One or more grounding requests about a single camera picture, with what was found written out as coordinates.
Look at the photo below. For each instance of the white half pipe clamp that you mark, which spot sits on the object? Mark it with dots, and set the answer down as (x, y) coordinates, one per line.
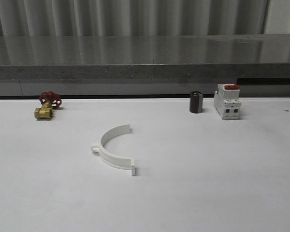
(116, 161)

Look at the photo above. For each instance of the black cylindrical capacitor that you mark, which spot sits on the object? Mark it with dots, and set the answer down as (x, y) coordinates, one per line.
(196, 102)

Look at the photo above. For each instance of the brass valve red handwheel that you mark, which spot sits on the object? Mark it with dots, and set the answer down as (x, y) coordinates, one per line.
(49, 101)

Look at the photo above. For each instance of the grey stone counter slab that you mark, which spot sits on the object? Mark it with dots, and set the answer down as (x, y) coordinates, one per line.
(83, 66)

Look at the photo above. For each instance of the white circuit breaker red switch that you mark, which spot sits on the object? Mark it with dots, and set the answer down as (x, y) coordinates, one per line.
(226, 101)

